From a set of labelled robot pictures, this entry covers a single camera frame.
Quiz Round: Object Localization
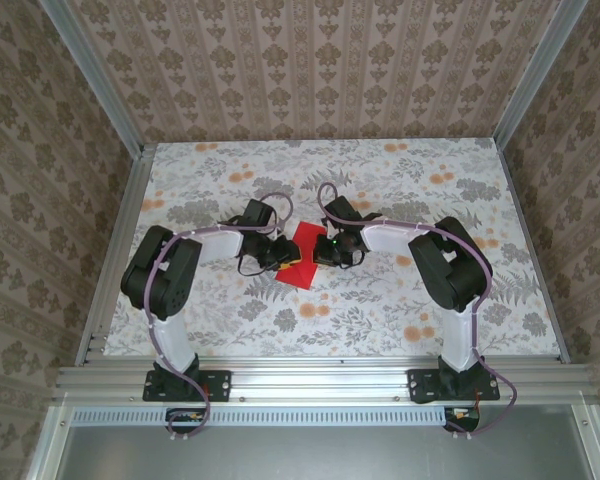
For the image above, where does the red cloth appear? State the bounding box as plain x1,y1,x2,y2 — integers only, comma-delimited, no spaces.
274,222,327,291

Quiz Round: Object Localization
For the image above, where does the grey sheet metal panel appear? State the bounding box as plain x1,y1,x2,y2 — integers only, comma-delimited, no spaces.
27,403,600,480

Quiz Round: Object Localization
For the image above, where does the floral patterned table cover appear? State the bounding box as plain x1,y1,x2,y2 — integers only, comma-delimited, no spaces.
102,140,564,359

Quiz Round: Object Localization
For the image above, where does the small black circuit board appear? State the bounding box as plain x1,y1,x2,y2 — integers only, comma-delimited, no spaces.
443,406,482,432
166,408,207,432

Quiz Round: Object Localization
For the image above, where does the thin black left gripper cable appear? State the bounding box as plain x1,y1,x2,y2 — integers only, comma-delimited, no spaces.
216,213,281,277

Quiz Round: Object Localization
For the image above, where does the long aluminium base rail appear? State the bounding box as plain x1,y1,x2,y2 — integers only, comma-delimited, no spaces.
52,357,599,404

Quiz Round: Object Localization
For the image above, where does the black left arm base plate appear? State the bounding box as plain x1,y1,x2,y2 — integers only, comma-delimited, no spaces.
142,368,232,403

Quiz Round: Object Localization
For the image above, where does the aluminium side rail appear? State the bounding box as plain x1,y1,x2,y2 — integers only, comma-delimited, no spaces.
494,142,572,364
76,144,157,366

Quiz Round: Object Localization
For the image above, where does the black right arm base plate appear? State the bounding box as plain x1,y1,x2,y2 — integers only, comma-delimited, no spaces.
407,368,501,404

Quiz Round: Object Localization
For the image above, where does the slotted grey cable duct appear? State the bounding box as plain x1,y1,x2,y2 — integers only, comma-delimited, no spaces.
72,405,450,427

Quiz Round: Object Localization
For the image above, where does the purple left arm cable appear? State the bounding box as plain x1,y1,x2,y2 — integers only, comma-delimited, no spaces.
147,192,295,444

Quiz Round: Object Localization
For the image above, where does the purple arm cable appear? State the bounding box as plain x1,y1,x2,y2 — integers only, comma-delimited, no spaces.
147,192,295,444
318,182,520,442

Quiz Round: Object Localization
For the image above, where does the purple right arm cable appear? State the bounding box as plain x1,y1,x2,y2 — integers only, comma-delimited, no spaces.
318,182,520,442

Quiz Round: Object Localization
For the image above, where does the aluminium corner post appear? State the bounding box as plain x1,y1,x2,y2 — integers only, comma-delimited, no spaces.
43,0,145,157
493,0,589,147

